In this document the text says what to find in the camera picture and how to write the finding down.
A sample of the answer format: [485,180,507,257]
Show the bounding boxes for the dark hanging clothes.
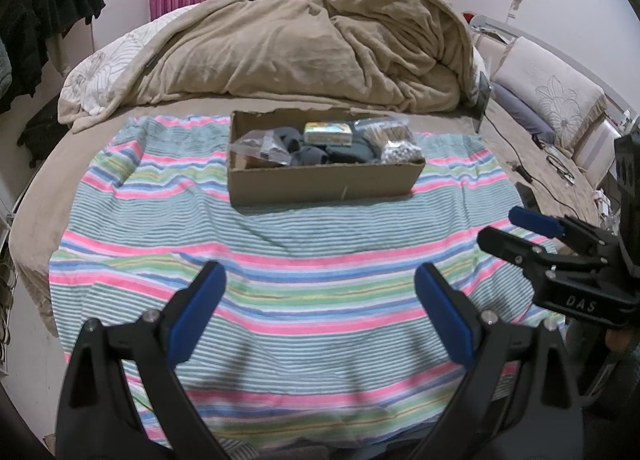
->
[0,0,107,114]

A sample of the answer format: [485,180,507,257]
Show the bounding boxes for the person's right hand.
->
[604,326,637,355]

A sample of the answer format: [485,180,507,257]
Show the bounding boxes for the cream floral pillow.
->
[492,36,608,161]

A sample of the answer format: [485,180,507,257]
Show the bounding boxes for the dark tablet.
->
[475,72,494,134]

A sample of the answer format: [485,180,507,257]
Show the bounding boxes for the silver bed headboard rail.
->
[470,14,640,117]

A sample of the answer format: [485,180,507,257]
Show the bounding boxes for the beige fleece blanket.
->
[57,0,476,133]

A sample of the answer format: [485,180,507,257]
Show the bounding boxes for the white cushion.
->
[572,114,619,189]

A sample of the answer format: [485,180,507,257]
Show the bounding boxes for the striped blanket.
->
[49,114,568,460]

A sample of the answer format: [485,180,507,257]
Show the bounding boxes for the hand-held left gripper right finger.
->
[410,262,586,460]

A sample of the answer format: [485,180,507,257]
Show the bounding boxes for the cartoon print tissue packet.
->
[304,122,355,145]

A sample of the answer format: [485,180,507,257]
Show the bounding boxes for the white floral quilt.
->
[57,22,168,133]

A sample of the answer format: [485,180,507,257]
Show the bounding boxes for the eyeglasses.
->
[545,152,577,187]

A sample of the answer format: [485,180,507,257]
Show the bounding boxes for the brown cardboard box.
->
[227,107,427,208]

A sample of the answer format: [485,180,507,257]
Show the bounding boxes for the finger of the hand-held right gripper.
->
[477,226,607,287]
[509,206,622,257]

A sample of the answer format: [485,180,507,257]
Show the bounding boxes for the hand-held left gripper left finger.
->
[55,261,231,460]

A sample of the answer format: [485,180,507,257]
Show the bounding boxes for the black cable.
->
[481,110,568,203]

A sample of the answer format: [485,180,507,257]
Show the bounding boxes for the grey pillow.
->
[492,82,557,141]

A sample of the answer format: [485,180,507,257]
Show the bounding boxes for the dark bag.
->
[17,97,72,164]

